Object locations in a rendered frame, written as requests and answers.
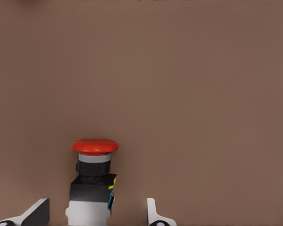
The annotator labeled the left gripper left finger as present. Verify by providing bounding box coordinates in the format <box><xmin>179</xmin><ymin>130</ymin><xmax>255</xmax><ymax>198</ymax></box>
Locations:
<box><xmin>0</xmin><ymin>197</ymin><xmax>50</xmax><ymax>226</ymax></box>

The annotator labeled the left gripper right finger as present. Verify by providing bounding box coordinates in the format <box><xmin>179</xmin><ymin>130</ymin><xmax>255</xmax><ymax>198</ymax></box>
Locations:
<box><xmin>146</xmin><ymin>197</ymin><xmax>177</xmax><ymax>226</ymax></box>

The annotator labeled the red button switch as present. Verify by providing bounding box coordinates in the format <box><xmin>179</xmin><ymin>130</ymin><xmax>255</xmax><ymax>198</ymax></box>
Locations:
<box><xmin>65</xmin><ymin>138</ymin><xmax>119</xmax><ymax>226</ymax></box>

